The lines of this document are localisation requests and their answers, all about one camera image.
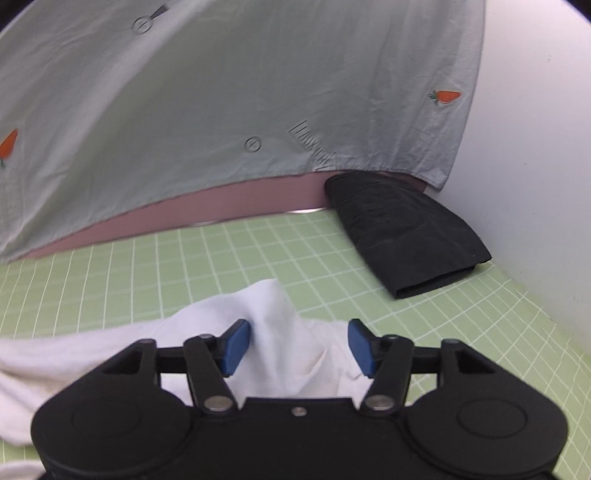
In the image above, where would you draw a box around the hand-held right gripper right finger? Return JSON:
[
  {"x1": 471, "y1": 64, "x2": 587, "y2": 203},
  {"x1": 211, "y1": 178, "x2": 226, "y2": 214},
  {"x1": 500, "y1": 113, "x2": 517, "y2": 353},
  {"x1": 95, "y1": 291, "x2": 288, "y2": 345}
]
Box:
[{"x1": 348, "y1": 318, "x2": 496, "y2": 415}]

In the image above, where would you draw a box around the folded black garment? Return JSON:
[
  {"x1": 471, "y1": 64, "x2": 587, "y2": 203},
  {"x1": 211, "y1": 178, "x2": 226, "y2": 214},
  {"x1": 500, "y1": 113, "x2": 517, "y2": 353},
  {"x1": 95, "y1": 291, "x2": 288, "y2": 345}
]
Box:
[{"x1": 324, "y1": 170, "x2": 493, "y2": 301}]

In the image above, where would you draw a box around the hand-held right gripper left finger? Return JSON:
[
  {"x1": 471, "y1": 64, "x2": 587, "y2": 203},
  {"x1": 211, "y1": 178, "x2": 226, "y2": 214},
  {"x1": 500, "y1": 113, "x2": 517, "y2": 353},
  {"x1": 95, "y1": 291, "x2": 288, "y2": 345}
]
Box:
[{"x1": 100, "y1": 318, "x2": 252, "y2": 413}]

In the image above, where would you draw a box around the green grid mat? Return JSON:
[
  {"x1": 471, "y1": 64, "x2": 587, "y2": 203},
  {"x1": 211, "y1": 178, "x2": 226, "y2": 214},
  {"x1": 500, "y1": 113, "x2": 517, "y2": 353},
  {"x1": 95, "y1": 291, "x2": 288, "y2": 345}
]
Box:
[{"x1": 0, "y1": 207, "x2": 591, "y2": 480}]

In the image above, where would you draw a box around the pink bed frame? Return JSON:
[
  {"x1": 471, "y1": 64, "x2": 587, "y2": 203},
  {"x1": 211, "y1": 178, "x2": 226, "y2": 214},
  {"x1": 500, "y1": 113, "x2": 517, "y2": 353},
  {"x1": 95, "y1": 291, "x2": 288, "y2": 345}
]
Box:
[{"x1": 27, "y1": 171, "x2": 430, "y2": 259}]

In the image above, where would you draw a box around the grey carrot-print sheet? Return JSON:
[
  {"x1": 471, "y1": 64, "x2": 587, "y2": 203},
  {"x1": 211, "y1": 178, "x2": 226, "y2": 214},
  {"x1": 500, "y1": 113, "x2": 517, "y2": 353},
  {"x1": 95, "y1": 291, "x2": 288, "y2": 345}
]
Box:
[{"x1": 0, "y1": 0, "x2": 486, "y2": 265}]

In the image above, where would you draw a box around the white garment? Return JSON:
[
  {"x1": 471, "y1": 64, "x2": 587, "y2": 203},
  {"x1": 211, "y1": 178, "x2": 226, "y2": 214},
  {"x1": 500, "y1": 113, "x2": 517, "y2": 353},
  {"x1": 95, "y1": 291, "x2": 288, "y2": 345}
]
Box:
[{"x1": 0, "y1": 279, "x2": 377, "y2": 480}]

